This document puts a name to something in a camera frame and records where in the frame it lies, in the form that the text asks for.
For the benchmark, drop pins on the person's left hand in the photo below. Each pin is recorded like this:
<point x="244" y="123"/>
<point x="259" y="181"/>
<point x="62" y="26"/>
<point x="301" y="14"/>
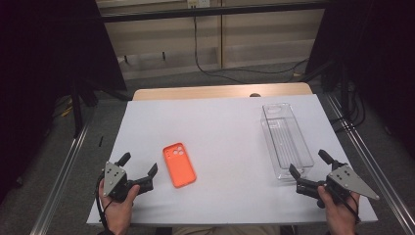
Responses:
<point x="117" y="212"/>

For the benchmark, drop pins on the clear plastic container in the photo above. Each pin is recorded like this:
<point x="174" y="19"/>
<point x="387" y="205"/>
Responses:
<point x="287" y="143"/>

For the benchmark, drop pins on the light wooden table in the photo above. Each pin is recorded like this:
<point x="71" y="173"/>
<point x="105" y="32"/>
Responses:
<point x="221" y="91"/>

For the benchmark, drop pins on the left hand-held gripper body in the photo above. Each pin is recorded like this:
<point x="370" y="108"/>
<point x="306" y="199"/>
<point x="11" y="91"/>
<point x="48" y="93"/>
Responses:
<point x="114" y="179"/>

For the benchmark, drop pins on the black horizontal bar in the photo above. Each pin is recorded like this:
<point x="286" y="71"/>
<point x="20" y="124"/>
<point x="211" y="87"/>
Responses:
<point x="212" y="11"/>

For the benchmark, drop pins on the black curtain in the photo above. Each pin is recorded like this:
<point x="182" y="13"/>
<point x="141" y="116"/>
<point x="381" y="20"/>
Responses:
<point x="42" y="65"/>
<point x="375" y="49"/>

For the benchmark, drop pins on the person's right hand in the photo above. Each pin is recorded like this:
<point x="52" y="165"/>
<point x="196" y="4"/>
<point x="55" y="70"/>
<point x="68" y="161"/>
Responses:
<point x="339" y="215"/>

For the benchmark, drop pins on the white wall socket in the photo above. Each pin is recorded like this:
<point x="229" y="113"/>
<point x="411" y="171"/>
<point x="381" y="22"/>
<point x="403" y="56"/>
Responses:
<point x="198" y="3"/>

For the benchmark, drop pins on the aluminium rail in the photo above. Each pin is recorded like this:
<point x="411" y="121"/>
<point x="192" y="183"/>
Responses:
<point x="375" y="163"/>
<point x="62" y="176"/>

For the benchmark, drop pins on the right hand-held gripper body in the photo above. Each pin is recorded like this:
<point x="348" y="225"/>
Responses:
<point x="349" y="182"/>

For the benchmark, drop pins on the black metal stand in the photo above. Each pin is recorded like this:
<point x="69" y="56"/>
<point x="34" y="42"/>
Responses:
<point x="77" y="107"/>

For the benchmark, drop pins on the orange phone case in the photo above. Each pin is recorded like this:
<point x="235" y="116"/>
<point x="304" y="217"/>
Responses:
<point x="179" y="164"/>

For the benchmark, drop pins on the small black floor piece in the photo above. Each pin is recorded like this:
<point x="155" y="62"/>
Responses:
<point x="101" y="141"/>

